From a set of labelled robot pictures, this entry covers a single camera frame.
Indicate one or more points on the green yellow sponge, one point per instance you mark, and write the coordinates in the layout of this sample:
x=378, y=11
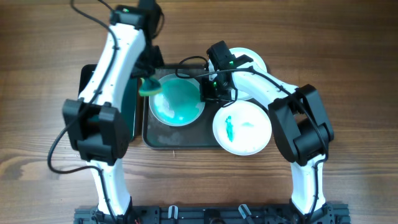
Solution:
x=149, y=87

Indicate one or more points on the dark serving tray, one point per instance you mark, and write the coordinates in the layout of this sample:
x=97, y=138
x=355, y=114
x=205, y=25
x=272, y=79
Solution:
x=196, y=135

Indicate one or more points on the white plate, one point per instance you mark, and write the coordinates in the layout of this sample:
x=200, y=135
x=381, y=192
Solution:
x=239, y=51
x=242, y=128
x=179, y=102

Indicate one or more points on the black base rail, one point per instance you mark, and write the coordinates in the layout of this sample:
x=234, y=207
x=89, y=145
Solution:
x=273, y=213

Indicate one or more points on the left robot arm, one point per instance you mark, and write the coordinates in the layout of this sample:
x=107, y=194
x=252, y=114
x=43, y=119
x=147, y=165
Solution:
x=101, y=122

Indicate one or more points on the black water tub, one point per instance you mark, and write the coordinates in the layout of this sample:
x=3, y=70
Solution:
x=129, y=103

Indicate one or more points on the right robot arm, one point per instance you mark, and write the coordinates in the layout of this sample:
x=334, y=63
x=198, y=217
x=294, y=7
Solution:
x=300, y=125

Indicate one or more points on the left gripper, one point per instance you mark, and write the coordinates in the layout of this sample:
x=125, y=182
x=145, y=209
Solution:
x=148, y=72

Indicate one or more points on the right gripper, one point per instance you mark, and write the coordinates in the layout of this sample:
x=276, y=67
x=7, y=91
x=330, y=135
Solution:
x=203, y=89

